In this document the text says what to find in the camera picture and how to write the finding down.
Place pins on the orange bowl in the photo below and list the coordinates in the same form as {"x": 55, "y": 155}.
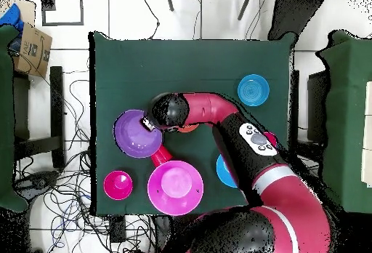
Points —
{"x": 187, "y": 128}

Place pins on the red cup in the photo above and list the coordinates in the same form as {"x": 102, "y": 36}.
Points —
{"x": 161, "y": 156}

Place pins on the wide purple bowl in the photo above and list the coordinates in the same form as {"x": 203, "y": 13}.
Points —
{"x": 133, "y": 139}

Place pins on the deep blue bowl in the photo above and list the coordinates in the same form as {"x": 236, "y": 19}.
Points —
{"x": 223, "y": 171}

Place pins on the large pink bowl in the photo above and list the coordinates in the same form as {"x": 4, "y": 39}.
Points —
{"x": 174, "y": 187}

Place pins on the flat-bottomed blue bowl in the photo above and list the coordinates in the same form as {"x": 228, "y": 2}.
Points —
{"x": 253, "y": 90}

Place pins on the ribbed pink-red cup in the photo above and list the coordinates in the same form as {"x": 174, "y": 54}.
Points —
{"x": 271, "y": 138}

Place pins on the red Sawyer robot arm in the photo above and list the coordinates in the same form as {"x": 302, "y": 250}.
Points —
{"x": 209, "y": 104}

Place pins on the dark green table cloth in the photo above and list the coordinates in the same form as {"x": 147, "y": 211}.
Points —
{"x": 145, "y": 61}

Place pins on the small crimson bowl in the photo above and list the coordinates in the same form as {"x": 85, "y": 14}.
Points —
{"x": 117, "y": 186}

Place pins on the black tripod leg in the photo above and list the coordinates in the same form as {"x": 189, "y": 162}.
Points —
{"x": 170, "y": 2}
{"x": 245, "y": 6}

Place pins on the black wooden bench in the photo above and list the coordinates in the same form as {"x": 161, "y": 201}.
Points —
{"x": 56, "y": 116}

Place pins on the grey black equipment base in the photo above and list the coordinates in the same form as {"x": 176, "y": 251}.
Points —
{"x": 39, "y": 181}

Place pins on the person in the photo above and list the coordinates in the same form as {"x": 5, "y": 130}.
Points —
{"x": 293, "y": 14}

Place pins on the green cloth covered table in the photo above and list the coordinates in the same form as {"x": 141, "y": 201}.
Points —
{"x": 348, "y": 104}
{"x": 5, "y": 119}

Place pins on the cardboard box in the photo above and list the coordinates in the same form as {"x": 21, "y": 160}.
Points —
{"x": 32, "y": 51}

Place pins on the white box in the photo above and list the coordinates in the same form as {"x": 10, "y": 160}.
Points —
{"x": 367, "y": 133}

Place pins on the blue bag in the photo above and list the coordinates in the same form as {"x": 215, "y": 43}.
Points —
{"x": 11, "y": 17}

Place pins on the black square floor frame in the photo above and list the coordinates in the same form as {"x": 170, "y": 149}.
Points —
{"x": 82, "y": 8}

